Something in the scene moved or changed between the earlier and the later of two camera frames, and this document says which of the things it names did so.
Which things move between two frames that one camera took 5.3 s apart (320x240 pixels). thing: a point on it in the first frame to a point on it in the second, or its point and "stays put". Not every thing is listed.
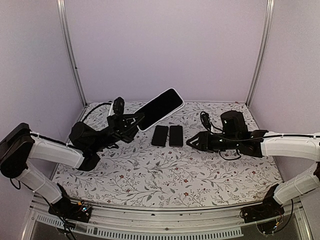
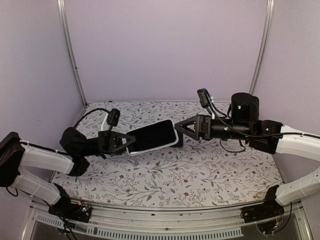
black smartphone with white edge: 165,105 to 153,136
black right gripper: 204,137 to 202,124
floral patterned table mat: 158,169 stays put
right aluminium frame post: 270,8 stays put
